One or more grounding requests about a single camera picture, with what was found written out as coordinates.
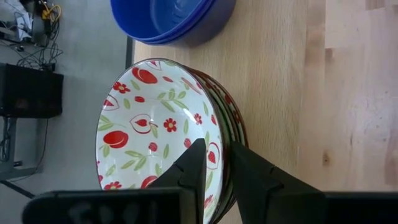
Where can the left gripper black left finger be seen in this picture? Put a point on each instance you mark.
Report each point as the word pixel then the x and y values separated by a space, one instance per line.
pixel 189 174

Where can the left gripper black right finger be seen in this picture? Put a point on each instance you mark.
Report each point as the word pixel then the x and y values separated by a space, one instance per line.
pixel 258 193

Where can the green floral ceramic bowl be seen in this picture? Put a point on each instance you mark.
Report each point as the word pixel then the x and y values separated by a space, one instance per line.
pixel 149 102
pixel 225 115
pixel 237 121

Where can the black equipment box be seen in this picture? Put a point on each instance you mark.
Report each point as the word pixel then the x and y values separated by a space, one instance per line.
pixel 31 90

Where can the grey metal stand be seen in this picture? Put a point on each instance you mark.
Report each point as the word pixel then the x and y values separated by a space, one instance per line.
pixel 9 146

